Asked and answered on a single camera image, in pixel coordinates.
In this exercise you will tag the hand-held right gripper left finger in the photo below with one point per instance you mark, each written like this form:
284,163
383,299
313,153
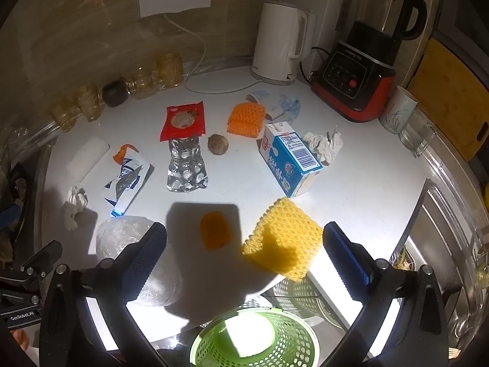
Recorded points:
145,263

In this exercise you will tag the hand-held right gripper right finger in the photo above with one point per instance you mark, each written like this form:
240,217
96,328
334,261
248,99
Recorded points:
347,260

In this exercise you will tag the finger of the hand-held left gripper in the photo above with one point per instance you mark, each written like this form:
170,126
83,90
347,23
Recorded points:
44,254

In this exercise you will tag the clear plastic bag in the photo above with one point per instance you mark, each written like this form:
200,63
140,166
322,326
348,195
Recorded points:
114,237

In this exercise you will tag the small white tissue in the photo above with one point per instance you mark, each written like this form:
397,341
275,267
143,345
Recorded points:
74,206

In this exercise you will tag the yellow foam fruit net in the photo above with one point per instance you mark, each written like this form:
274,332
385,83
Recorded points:
284,242

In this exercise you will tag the orange fruit peel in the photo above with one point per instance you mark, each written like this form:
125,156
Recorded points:
216,230

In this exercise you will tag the white blue orange-capped pouch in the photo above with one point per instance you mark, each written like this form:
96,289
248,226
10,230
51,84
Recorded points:
128,181

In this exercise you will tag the silver foil pouch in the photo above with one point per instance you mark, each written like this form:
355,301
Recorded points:
186,168

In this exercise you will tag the green perforated plastic basket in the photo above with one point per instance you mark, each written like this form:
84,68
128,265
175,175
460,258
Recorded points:
254,338

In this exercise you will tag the steel sink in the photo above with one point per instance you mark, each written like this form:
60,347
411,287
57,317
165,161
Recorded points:
439,256

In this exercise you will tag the blue white milk carton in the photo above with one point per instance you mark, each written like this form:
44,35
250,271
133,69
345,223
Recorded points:
292,156

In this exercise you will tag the large crumpled white tissue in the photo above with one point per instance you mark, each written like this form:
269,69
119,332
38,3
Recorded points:
324,143

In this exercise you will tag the amber glass cup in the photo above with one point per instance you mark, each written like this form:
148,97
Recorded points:
170,69
63,116
143,82
88,101

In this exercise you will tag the brown kiwi fruit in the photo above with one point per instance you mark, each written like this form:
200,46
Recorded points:
217,144

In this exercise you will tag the clear glass cup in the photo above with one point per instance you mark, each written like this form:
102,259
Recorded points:
416,132

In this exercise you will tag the red snack packet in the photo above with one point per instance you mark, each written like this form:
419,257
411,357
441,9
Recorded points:
183,120

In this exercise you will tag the yellow object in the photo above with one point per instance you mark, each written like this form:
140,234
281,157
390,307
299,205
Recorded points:
486,195

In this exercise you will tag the white printed cup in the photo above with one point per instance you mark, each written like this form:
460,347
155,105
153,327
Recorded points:
399,112

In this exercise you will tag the blue white plastic wrapper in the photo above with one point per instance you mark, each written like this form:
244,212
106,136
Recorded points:
280,103

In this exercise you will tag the dark brown bowl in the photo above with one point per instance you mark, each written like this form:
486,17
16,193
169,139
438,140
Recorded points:
114,92

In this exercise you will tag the orange foam fruit net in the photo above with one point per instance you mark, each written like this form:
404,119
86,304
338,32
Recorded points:
246,116

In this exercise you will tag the wooden cutting board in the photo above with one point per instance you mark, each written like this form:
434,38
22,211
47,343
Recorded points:
454,99

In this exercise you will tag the white electric kettle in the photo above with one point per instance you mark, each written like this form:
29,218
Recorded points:
280,44

